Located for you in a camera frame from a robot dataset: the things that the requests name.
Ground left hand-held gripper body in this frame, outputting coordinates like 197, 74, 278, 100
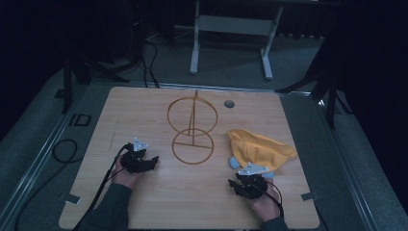
119, 137, 154, 174

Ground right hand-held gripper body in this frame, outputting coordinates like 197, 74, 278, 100
236, 162, 269, 200

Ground yellow fabric hat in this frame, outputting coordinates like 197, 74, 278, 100
226, 128, 298, 179

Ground person's left hand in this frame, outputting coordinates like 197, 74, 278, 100
110, 156, 143, 191

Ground person's right hand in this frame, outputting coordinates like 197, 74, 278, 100
249, 178, 283, 223

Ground black metal stand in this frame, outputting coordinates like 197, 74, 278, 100
276, 28, 355, 131
61, 38, 131, 116

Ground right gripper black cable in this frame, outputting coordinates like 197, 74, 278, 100
265, 180, 286, 219

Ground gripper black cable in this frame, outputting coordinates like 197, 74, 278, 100
72, 142, 133, 231
265, 180, 286, 219

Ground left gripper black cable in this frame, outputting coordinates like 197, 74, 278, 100
72, 142, 133, 231

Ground gold wire hat stand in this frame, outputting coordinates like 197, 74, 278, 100
166, 90, 219, 166

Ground black looped floor cable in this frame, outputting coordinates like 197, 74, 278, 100
13, 138, 80, 231

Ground black hanging cables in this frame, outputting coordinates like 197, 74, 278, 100
128, 18, 162, 89

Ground silver metal floor rail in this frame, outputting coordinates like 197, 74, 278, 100
316, 97, 383, 231
0, 84, 91, 225

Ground white metal table frame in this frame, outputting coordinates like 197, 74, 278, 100
189, 0, 285, 81

